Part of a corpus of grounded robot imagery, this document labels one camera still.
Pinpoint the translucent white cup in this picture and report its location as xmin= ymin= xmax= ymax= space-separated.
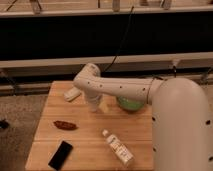
xmin=89 ymin=99 xmax=100 ymax=112

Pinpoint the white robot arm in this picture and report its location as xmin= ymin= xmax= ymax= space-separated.
xmin=73 ymin=63 xmax=213 ymax=171

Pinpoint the green ceramic bowl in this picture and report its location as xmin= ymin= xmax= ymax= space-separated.
xmin=116 ymin=97 xmax=144 ymax=112

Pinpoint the wooden cutting board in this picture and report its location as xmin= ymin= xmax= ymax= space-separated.
xmin=26 ymin=81 xmax=153 ymax=171

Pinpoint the white labelled plastic bottle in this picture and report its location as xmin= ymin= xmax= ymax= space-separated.
xmin=102 ymin=129 xmax=134 ymax=166

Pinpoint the black smartphone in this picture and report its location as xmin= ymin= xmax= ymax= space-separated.
xmin=48 ymin=141 xmax=73 ymax=171

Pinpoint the black hanging cable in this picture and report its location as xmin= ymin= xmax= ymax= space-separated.
xmin=101 ymin=5 xmax=135 ymax=74

